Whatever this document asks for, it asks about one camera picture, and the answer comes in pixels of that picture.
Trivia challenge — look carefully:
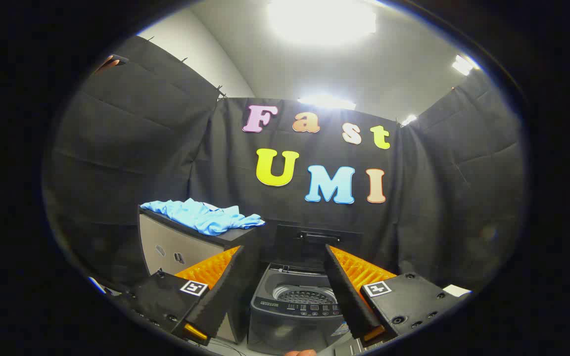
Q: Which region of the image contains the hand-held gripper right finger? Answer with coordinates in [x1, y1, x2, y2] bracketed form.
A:
[324, 244, 464, 347]

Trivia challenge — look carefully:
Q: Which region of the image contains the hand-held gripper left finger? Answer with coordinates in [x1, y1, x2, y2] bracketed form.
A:
[117, 246, 247, 347]

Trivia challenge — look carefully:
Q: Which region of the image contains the grey washing machine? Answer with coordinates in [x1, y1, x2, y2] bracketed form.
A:
[247, 263, 354, 356]

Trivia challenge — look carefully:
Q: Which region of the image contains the light blue polo shirt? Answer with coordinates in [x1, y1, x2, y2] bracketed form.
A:
[141, 198, 266, 236]

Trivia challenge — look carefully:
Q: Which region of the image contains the grey cabinet with black top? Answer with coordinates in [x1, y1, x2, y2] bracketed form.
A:
[138, 205, 266, 345]

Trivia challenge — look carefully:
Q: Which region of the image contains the black backdrop cloth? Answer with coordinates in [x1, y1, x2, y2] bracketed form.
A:
[43, 36, 528, 297]

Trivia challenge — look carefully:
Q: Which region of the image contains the large ceiling light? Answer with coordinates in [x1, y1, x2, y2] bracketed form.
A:
[267, 0, 378, 46]

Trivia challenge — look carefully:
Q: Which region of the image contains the thin black cable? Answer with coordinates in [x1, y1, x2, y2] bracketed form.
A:
[205, 338, 246, 356]

